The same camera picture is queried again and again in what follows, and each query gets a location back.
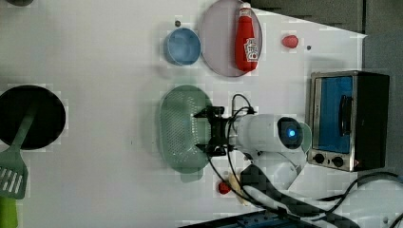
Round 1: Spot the silver toaster oven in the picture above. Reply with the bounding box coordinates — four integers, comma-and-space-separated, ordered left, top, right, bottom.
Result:
307, 70, 390, 172

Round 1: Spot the red toy strawberry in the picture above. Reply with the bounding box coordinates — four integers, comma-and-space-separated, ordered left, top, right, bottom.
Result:
218, 182, 231, 195

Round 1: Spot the green slotted spatula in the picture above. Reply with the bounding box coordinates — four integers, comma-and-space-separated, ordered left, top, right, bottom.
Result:
0, 102, 39, 200

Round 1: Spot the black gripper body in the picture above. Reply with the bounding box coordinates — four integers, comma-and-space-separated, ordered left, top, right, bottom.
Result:
206, 106, 234, 156

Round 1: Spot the black cable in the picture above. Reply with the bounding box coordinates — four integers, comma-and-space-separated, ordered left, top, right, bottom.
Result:
205, 93, 403, 228

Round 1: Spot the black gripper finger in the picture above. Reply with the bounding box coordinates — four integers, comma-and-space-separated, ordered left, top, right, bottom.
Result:
194, 107, 211, 119
197, 143, 213, 154

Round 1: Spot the pink toy fruit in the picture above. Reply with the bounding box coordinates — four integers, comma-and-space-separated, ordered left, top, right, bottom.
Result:
281, 35, 298, 48

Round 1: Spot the black frying pan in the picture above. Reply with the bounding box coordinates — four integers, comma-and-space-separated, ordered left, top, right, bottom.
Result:
0, 85, 67, 151

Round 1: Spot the peeled toy banana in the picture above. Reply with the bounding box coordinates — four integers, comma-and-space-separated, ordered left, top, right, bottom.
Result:
228, 174, 249, 206

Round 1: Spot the blue bowl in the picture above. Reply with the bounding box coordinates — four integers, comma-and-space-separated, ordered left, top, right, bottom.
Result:
163, 28, 202, 66

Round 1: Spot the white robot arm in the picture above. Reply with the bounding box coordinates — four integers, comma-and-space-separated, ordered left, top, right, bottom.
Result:
195, 105, 402, 228

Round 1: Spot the grey round plate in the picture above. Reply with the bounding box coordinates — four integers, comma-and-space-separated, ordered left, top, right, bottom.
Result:
199, 0, 262, 77

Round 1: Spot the red ketchup bottle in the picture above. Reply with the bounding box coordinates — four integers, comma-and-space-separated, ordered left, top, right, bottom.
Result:
235, 3, 259, 72

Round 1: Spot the green oval strainer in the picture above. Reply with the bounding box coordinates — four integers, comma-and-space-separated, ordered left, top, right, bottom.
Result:
158, 85, 212, 183

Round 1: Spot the black round object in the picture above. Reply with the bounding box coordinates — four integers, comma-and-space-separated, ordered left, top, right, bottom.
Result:
6, 0, 33, 7

